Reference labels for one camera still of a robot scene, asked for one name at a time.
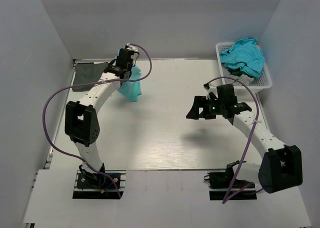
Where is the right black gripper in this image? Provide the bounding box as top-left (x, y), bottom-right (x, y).
top-left (186, 96), bottom-right (225, 120)

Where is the teal t shirt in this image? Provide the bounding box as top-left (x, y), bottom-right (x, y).
top-left (117, 66), bottom-right (142, 102)

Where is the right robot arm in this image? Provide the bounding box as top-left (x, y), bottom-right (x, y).
top-left (186, 96), bottom-right (303, 193)

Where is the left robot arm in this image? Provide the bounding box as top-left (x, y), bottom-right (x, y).
top-left (64, 71), bottom-right (141, 187)

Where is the folded dark green t shirt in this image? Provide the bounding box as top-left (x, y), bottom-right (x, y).
top-left (73, 62), bottom-right (109, 85)

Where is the green cloth in basket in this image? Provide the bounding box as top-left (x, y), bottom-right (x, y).
top-left (228, 69), bottom-right (247, 77)

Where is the grey cloth in basket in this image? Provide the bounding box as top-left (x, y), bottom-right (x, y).
top-left (222, 68), bottom-right (254, 86)

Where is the white plastic basket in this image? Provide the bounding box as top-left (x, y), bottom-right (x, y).
top-left (215, 42), bottom-right (272, 93)

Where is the light blue t shirt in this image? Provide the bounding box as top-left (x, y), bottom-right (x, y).
top-left (219, 38), bottom-right (265, 78)

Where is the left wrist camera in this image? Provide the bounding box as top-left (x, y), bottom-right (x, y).
top-left (115, 44), bottom-right (141, 70)

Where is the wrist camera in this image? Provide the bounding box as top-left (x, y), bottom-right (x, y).
top-left (115, 44), bottom-right (141, 70)
top-left (203, 84), bottom-right (238, 106)

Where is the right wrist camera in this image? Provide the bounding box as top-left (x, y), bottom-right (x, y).
top-left (203, 84), bottom-right (238, 106)

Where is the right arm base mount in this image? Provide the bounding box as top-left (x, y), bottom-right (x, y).
top-left (203, 170), bottom-right (257, 201)

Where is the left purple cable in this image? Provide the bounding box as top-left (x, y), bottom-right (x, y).
top-left (42, 43), bottom-right (153, 198)

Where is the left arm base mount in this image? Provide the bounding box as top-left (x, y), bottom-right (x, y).
top-left (72, 171), bottom-right (126, 200)

